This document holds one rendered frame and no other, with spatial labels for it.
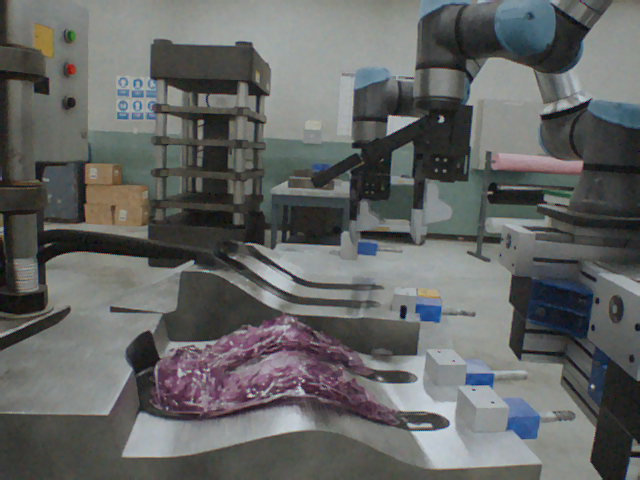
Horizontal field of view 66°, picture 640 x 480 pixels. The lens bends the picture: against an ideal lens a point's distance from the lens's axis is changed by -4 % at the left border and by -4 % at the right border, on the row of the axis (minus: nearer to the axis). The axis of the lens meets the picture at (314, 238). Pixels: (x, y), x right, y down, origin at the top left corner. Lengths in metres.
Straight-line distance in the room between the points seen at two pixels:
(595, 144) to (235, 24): 6.69
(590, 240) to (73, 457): 0.97
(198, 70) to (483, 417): 4.41
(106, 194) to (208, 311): 6.75
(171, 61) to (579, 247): 4.17
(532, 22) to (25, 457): 0.70
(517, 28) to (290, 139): 6.59
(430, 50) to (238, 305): 0.47
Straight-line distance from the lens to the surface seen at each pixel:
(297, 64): 7.32
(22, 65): 1.08
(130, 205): 7.40
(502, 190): 6.26
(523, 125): 7.30
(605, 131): 1.15
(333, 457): 0.47
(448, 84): 0.77
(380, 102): 1.07
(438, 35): 0.78
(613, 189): 1.14
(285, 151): 7.23
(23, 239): 1.11
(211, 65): 4.75
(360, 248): 1.09
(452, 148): 0.77
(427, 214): 0.76
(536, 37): 0.72
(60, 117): 1.39
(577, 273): 1.13
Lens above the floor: 1.12
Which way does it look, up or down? 9 degrees down
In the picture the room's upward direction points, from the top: 3 degrees clockwise
